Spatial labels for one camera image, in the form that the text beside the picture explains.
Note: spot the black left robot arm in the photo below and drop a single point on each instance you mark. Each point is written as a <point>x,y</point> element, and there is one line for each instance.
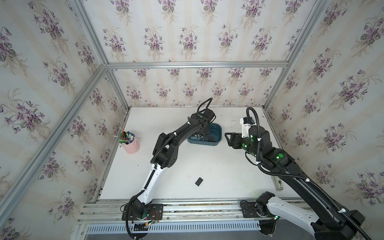
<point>165,155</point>

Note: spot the black eraser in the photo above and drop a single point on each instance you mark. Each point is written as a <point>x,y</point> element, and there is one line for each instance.
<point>199,181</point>

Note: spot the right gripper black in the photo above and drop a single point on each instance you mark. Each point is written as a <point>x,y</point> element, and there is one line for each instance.
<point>236,136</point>

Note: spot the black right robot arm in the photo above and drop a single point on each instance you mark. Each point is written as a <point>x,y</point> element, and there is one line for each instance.
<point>329,221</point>

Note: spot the aluminium frame horizontal rail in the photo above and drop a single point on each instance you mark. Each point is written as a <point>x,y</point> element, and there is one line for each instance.
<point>195,65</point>

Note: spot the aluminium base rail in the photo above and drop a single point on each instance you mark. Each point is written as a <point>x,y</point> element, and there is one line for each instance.
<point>196,217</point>

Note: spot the teal plastic storage box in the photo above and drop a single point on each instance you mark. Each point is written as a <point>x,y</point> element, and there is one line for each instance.
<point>215,133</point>

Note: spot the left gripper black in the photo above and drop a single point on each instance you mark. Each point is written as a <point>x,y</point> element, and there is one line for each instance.
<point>207,131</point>

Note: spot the pink pen cup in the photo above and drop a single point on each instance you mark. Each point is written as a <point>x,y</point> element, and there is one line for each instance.
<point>128,141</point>

